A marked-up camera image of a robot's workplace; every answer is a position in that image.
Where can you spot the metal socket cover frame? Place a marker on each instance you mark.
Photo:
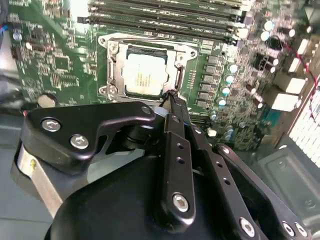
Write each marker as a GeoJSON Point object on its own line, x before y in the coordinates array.
{"type": "Point", "coordinates": [118, 60]}

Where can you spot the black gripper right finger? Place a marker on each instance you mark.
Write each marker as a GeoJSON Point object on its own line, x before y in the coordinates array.
{"type": "Point", "coordinates": [225, 180]}

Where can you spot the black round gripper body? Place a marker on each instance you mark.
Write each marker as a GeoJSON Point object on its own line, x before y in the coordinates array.
{"type": "Point", "coordinates": [112, 207]}

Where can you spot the silver topped CPU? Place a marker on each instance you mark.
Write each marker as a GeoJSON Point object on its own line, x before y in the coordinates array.
{"type": "Point", "coordinates": [142, 75]}

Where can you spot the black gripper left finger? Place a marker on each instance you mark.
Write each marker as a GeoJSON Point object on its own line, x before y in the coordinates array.
{"type": "Point", "coordinates": [57, 140]}

